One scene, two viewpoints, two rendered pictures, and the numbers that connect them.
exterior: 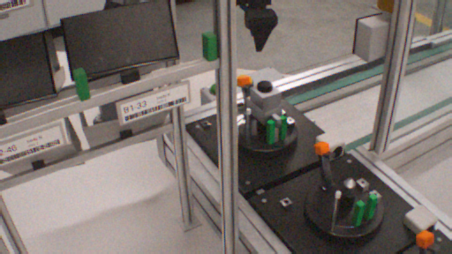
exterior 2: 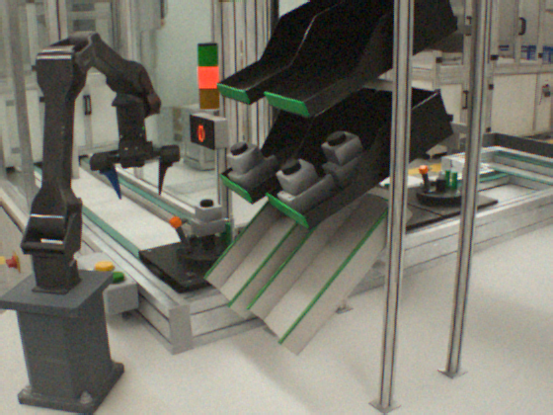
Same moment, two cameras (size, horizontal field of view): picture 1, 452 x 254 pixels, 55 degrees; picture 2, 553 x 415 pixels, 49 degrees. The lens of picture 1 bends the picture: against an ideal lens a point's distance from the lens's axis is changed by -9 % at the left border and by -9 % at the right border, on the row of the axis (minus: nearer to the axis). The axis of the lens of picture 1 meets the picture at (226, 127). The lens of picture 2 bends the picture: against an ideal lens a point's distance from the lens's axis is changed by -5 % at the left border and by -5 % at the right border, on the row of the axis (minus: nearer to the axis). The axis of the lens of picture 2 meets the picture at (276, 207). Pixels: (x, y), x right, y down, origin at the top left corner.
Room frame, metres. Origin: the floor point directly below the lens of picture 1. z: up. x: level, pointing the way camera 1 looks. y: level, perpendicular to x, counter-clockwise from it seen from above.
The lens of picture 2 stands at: (0.74, 1.23, 1.49)
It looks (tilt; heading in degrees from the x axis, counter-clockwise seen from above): 18 degrees down; 265
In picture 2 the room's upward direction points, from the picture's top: 1 degrees counter-clockwise
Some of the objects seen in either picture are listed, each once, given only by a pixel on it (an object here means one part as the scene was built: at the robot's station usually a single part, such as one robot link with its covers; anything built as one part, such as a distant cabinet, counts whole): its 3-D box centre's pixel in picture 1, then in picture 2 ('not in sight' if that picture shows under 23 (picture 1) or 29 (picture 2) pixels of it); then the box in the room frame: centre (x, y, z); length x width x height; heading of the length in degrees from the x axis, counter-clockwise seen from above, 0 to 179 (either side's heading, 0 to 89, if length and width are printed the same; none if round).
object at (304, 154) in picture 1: (263, 139); (209, 259); (0.77, -0.08, 0.96); 0.24 x 0.24 x 0.02; 29
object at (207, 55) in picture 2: not in sight; (207, 55); (0.76, -0.30, 1.38); 0.05 x 0.05 x 0.05
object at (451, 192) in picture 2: not in sight; (440, 182); (0.12, -0.43, 1.01); 0.24 x 0.24 x 0.13; 29
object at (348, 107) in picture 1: (371, 121); (164, 239); (0.89, -0.35, 0.91); 0.84 x 0.28 x 0.10; 119
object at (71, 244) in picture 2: not in sight; (49, 234); (1.02, 0.25, 1.15); 0.09 x 0.07 x 0.06; 162
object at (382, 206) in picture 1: (347, 196); not in sight; (0.55, -0.20, 1.01); 0.24 x 0.24 x 0.13; 29
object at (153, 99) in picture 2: not in sight; (135, 93); (0.91, -0.11, 1.33); 0.12 x 0.08 x 0.11; 72
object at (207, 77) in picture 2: not in sight; (208, 77); (0.76, -0.30, 1.33); 0.05 x 0.05 x 0.05
